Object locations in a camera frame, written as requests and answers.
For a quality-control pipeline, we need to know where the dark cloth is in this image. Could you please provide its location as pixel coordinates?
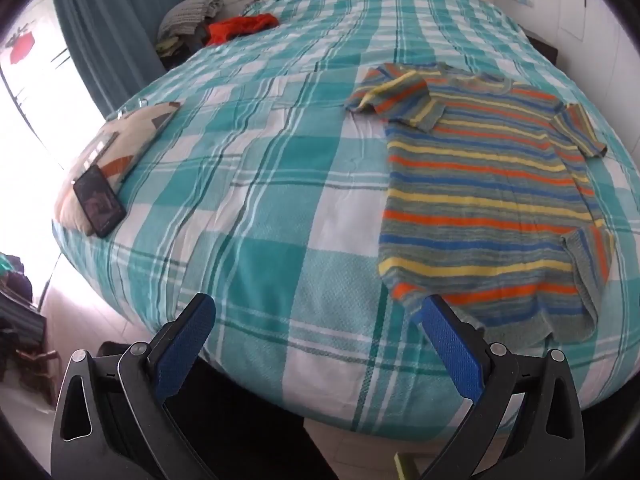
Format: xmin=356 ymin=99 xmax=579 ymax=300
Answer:
xmin=95 ymin=340 xmax=341 ymax=480

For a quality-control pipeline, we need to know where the patterned cream cushion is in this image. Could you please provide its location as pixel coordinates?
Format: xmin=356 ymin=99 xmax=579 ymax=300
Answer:
xmin=54 ymin=101 xmax=182 ymax=237

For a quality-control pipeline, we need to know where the pile of dark clothes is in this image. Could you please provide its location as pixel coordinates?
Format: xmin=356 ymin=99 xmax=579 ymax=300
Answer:
xmin=156 ymin=27 xmax=211 ymax=68

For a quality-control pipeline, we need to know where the teal plaid blanket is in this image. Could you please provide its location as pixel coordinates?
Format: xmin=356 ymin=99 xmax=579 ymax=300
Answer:
xmin=51 ymin=0 xmax=640 ymax=436

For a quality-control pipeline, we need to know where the teal curtain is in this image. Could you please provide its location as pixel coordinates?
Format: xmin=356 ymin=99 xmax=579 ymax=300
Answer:
xmin=50 ymin=0 xmax=188 ymax=118

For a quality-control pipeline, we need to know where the dark wooden nightstand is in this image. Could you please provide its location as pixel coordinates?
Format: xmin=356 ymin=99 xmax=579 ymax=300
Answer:
xmin=525 ymin=30 xmax=560 ymax=66

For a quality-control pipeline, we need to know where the white wall panel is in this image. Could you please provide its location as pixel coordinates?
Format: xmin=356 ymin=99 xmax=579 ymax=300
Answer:
xmin=560 ymin=0 xmax=587 ymax=41

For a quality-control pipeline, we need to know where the dark cluttered chair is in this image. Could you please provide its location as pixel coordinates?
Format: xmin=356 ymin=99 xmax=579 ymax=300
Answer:
xmin=0 ymin=252 xmax=58 ymax=406

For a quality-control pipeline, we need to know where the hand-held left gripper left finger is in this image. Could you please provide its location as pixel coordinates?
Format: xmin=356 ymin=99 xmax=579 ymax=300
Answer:
xmin=50 ymin=292 xmax=217 ymax=480

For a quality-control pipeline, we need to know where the grey checked folded cloth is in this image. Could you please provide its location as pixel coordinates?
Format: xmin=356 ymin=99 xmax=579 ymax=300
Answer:
xmin=159 ymin=0 xmax=224 ymax=36

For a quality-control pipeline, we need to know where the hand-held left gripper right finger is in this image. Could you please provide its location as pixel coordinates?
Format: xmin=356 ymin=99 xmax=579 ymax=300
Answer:
xmin=421 ymin=295 xmax=587 ymax=480

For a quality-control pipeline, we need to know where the red cloth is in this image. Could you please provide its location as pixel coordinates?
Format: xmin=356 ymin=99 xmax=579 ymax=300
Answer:
xmin=206 ymin=13 xmax=279 ymax=47

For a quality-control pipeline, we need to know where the red window decoration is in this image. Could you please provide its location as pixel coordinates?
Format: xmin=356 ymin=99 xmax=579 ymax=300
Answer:
xmin=7 ymin=30 xmax=36 ymax=65

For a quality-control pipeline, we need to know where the striped knit sweater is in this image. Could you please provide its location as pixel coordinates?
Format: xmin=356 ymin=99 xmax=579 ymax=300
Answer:
xmin=344 ymin=62 xmax=615 ymax=348

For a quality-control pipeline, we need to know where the black smartphone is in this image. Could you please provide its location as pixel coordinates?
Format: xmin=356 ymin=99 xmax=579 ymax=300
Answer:
xmin=73 ymin=165 xmax=127 ymax=239

